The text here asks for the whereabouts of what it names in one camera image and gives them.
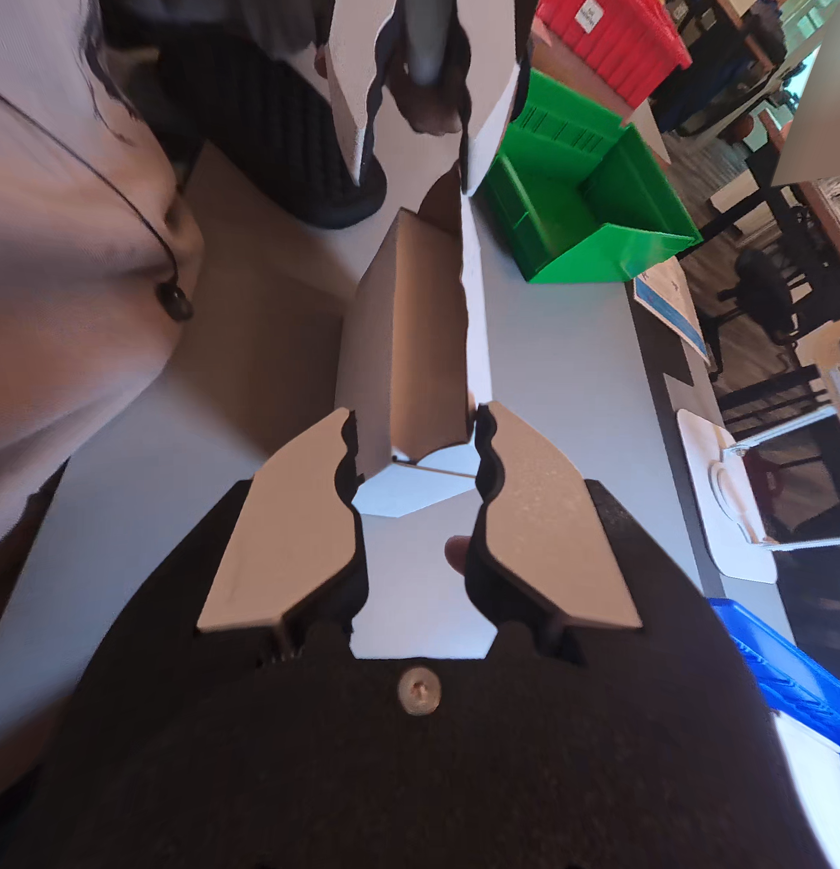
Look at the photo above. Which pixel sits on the black office chair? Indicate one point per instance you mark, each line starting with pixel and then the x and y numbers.
pixel 766 285

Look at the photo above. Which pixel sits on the clear acrylic stand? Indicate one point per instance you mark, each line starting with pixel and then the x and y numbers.
pixel 793 426

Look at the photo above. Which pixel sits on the green plastic bin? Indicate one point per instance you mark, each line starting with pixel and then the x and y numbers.
pixel 569 203

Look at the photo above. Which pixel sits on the white desk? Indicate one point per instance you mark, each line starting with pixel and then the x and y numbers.
pixel 820 102

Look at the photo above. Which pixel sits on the person's right hand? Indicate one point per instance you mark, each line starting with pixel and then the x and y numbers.
pixel 457 553

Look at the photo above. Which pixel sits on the person's left hand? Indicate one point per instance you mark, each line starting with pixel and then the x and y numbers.
pixel 437 119

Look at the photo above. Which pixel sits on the blue and white paper sheet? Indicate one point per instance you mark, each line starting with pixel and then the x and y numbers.
pixel 668 299

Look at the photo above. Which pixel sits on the blue plastic bin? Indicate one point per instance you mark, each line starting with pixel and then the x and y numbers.
pixel 786 665

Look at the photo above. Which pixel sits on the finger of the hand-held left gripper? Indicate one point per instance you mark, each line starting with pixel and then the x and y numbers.
pixel 352 61
pixel 494 61

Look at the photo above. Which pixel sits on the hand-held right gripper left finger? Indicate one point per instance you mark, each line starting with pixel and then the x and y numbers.
pixel 284 536

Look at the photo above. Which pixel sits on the person in grey shirt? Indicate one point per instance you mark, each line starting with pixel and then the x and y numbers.
pixel 66 271

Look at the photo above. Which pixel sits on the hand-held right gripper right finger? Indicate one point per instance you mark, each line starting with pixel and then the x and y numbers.
pixel 549 536

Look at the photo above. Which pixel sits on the black mesh chair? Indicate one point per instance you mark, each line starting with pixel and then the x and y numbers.
pixel 270 122

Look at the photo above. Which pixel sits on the white flat stand base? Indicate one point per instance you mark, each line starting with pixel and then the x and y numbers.
pixel 705 475

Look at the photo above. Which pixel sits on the red plastic bin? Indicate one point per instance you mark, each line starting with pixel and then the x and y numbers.
pixel 617 34

